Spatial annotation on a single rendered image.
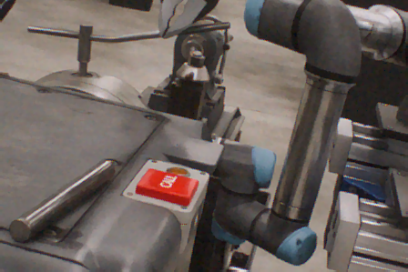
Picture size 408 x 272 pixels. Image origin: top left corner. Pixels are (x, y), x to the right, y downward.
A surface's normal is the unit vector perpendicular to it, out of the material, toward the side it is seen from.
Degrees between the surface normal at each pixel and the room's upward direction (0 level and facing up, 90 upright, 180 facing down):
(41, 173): 0
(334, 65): 84
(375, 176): 90
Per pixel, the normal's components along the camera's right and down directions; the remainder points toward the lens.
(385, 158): -0.15, 0.26
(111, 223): 0.19, -0.94
